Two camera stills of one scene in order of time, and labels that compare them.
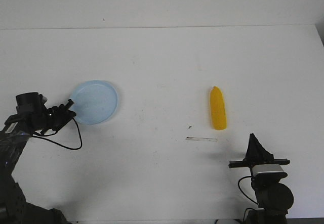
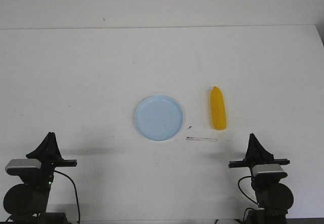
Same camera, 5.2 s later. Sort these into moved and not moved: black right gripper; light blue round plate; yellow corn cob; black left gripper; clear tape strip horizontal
Moved: black left gripper; light blue round plate
Not moved: clear tape strip horizontal; yellow corn cob; black right gripper
